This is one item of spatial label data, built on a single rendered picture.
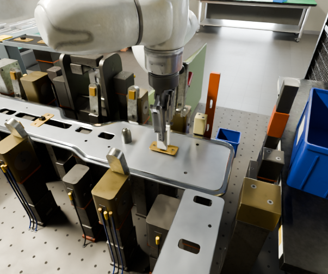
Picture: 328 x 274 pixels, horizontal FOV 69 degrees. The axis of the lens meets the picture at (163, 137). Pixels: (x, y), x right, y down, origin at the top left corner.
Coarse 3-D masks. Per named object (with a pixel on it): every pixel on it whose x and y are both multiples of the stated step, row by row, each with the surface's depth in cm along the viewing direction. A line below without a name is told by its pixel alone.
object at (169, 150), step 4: (152, 144) 73; (156, 144) 73; (152, 148) 71; (156, 148) 71; (168, 148) 71; (172, 148) 71; (176, 148) 71; (164, 152) 70; (168, 152) 70; (172, 152) 70
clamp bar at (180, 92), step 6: (186, 66) 71; (180, 72) 69; (186, 72) 71; (180, 78) 74; (186, 78) 72; (180, 84) 75; (186, 84) 74; (180, 90) 76; (186, 90) 75; (180, 96) 76; (174, 102) 77; (180, 102) 77; (174, 108) 78; (174, 114) 79
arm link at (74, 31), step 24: (48, 0) 38; (72, 0) 38; (96, 0) 39; (120, 0) 41; (48, 24) 38; (72, 24) 38; (96, 24) 39; (120, 24) 41; (72, 48) 41; (96, 48) 43; (120, 48) 46
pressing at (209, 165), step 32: (0, 96) 99; (0, 128) 82; (32, 128) 81; (96, 128) 81; (96, 160) 69; (128, 160) 68; (160, 160) 68; (192, 160) 68; (224, 160) 68; (224, 192) 60
